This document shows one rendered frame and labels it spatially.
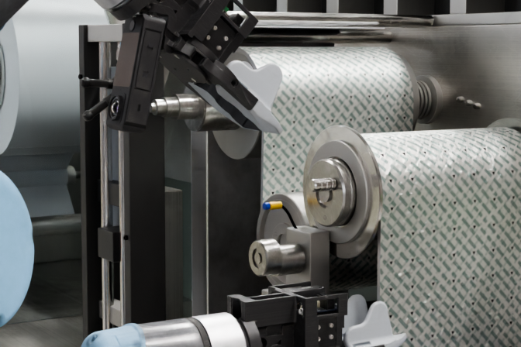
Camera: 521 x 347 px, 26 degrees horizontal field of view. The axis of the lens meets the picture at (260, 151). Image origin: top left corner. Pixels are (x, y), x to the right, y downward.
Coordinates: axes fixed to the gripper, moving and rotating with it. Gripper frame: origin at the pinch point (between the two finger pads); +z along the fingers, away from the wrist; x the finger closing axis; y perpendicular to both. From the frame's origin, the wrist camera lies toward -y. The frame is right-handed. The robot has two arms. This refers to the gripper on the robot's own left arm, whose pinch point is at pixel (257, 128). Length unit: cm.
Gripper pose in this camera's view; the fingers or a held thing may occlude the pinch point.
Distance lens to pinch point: 117.0
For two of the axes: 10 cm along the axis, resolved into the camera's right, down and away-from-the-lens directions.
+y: 5.6, -7.9, 2.4
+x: -5.0, -0.9, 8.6
